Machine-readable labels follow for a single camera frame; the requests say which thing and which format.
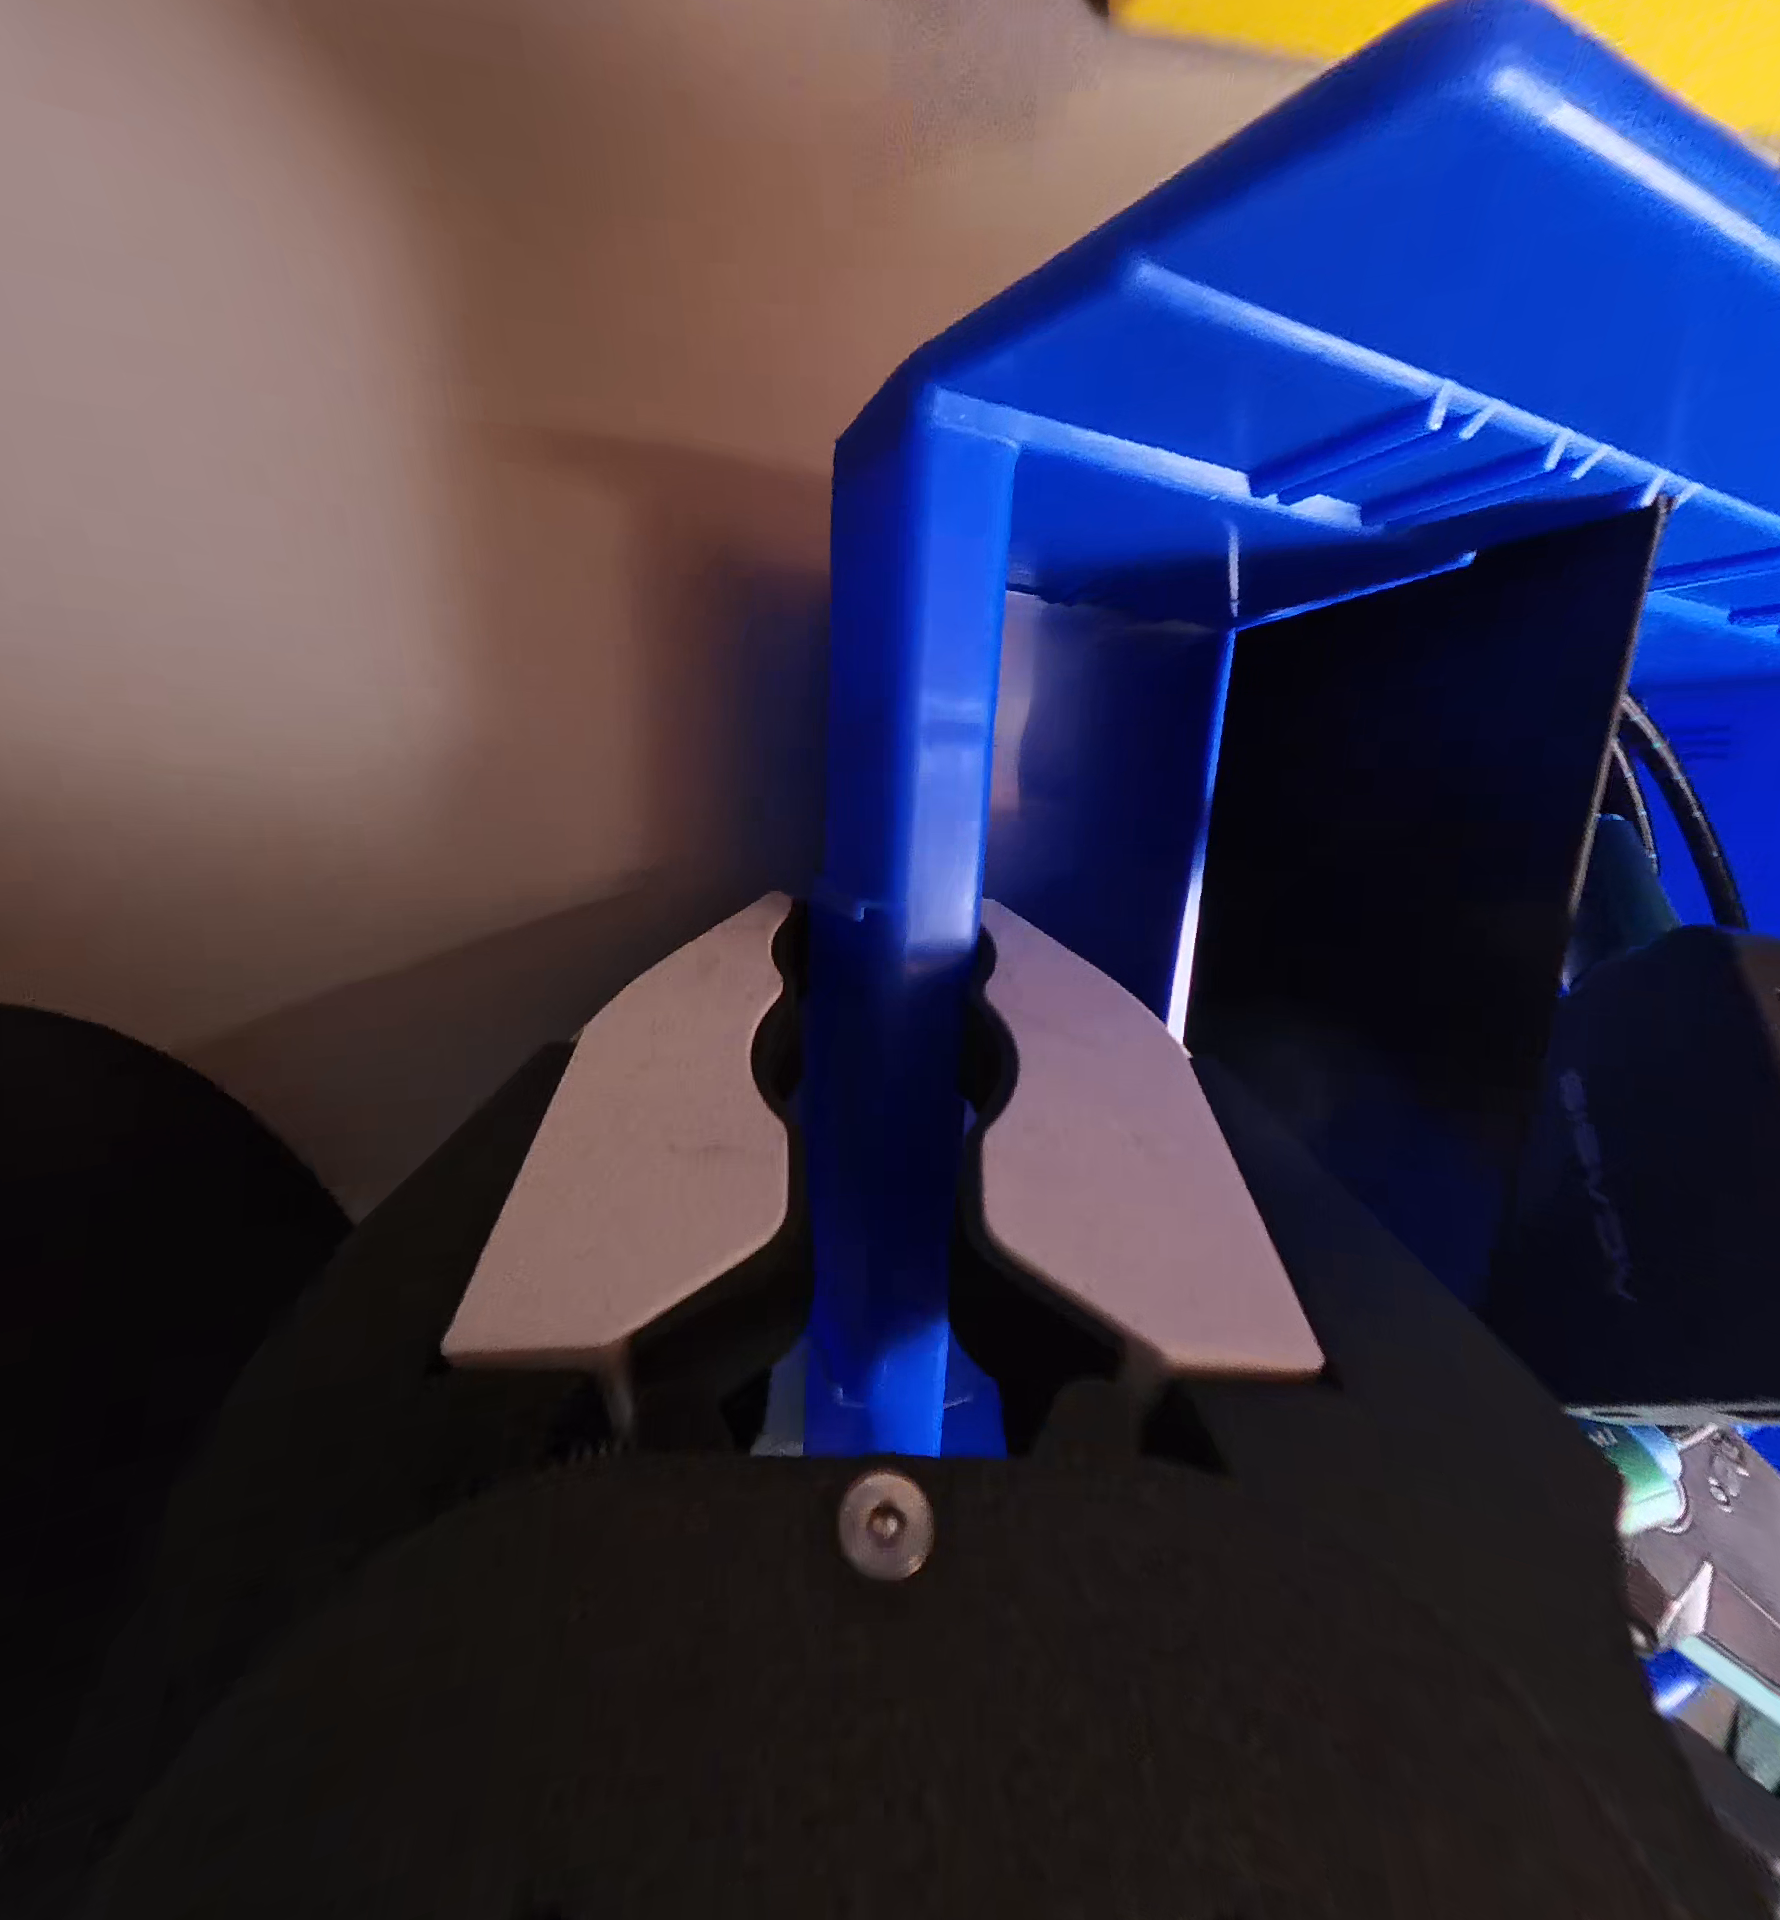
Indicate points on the blue plastic bin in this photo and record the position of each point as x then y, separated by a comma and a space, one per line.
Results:
920, 675

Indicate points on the dark blurred device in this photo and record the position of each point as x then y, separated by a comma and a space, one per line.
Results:
1746, 1635

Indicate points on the yellow plastic bin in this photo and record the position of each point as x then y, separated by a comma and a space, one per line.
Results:
1700, 45

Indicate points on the multiport adapter hub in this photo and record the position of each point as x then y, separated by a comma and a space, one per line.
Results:
1670, 1170

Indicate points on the black quilted cushion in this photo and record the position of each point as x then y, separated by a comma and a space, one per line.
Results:
80, 1351

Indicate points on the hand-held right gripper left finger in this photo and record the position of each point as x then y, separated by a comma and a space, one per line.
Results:
652, 1170

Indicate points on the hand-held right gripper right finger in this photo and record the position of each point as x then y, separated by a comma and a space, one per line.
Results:
1117, 1187

